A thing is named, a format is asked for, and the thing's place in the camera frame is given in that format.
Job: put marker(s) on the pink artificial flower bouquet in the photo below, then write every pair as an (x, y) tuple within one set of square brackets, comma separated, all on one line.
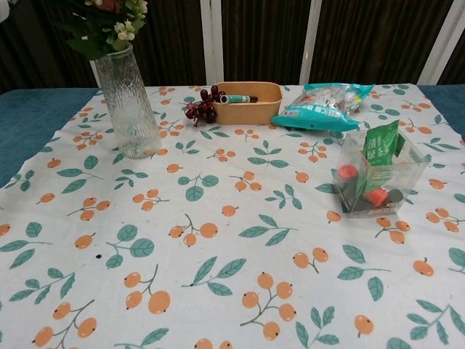
[(94, 32)]

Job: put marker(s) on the clear textured glass vase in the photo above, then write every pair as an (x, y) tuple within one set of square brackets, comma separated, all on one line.
[(127, 109)]

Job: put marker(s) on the tan oval paper box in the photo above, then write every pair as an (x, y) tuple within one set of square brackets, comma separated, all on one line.
[(247, 113)]

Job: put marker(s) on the dark red artificial grape bunch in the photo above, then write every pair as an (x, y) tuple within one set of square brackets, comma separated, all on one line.
[(203, 108)]

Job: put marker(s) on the marker pen with green label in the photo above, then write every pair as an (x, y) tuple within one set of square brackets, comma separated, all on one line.
[(236, 98)]

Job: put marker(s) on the white orange-fruit print tablecloth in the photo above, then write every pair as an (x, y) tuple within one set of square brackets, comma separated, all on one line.
[(232, 261)]

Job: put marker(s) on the teal snack bag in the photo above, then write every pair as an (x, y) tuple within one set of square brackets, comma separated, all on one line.
[(312, 113)]

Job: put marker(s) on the black bottle with red cap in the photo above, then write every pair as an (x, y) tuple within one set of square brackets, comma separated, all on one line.
[(347, 171), (378, 195)]

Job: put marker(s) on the green tea packet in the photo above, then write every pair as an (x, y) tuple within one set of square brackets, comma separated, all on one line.
[(379, 145)]

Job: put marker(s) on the clear plastic box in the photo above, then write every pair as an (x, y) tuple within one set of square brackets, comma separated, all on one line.
[(403, 174)]

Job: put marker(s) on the teal velvet table cover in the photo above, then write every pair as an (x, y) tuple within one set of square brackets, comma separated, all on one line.
[(32, 120)]

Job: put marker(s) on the white frame post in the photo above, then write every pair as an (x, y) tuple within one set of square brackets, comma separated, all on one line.
[(211, 43), (95, 74), (441, 43), (309, 43)]

